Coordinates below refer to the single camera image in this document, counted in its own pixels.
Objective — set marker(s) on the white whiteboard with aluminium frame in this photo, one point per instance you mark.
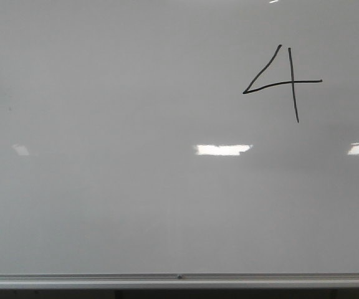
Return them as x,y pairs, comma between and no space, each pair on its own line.
179,144

